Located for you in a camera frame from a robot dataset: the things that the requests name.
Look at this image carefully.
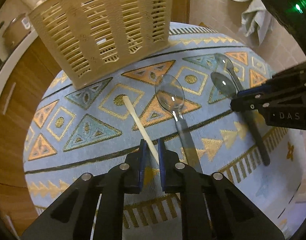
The dark grey plastic spoon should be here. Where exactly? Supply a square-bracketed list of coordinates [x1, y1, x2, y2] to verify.
[210, 71, 271, 167]

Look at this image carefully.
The clear plastic spoon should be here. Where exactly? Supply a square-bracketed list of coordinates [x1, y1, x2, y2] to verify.
[155, 74, 202, 173]

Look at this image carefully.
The wooden chopstick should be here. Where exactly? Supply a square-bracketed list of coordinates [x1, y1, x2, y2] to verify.
[122, 95, 160, 164]

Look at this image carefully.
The grey hanging towel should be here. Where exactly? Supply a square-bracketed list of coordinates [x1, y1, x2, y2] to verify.
[239, 0, 273, 47]

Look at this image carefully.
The blue patterned table mat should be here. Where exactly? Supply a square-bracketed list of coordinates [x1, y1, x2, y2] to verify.
[24, 23, 306, 237]

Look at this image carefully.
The beige plastic utensil basket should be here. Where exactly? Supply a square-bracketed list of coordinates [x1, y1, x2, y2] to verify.
[29, 0, 172, 89]

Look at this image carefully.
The brown rice cooker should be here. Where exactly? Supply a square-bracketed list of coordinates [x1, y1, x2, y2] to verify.
[2, 13, 31, 53]

